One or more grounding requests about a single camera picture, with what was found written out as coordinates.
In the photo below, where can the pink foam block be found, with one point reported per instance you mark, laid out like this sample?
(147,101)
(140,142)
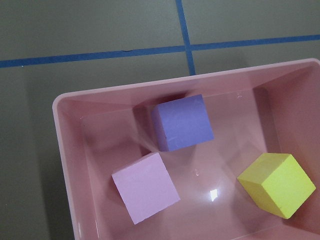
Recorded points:
(145,187)

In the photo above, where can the purple foam block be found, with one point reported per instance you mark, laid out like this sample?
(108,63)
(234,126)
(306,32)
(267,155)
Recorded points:
(181,123)

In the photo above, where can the yellow foam block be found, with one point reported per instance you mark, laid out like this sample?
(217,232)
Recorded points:
(277,184)

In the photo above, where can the pink plastic bin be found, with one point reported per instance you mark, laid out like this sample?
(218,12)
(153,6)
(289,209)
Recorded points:
(270,108)

